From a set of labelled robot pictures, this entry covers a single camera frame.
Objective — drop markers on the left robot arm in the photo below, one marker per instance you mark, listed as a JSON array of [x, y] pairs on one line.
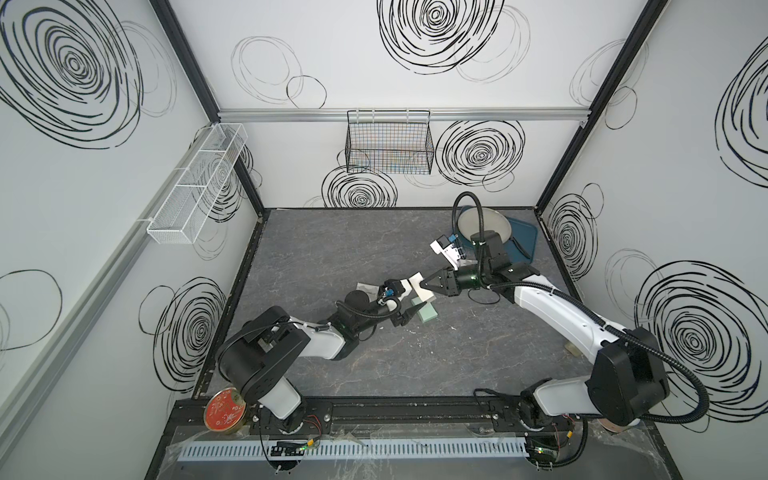
[[256, 359]]

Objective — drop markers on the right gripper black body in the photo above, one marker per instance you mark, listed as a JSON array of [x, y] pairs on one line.
[[472, 277]]

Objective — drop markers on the black wire basket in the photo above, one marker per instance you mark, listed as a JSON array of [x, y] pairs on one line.
[[389, 142]]

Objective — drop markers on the teal tray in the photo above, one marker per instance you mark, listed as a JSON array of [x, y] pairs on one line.
[[520, 248]]

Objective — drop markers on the white wire shelf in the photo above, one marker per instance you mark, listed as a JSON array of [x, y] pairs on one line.
[[205, 189]]

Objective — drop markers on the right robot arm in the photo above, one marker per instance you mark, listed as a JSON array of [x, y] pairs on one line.
[[628, 376]]

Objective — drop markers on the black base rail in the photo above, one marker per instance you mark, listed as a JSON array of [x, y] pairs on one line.
[[327, 415]]

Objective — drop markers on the white slotted cable duct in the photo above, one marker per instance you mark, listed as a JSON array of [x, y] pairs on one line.
[[344, 449]]

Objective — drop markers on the white gift box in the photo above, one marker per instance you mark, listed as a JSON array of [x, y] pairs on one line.
[[372, 291]]

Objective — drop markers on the mint green jewelry box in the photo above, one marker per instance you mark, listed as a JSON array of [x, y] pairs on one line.
[[426, 312]]

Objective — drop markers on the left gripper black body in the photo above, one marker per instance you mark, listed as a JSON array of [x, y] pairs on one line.
[[375, 312]]

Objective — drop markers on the brown tape roll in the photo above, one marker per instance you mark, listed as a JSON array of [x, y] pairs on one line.
[[612, 427]]

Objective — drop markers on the grey round pan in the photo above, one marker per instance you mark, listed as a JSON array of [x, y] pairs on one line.
[[468, 224]]

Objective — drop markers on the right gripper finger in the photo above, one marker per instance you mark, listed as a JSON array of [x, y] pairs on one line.
[[438, 276], [439, 288]]

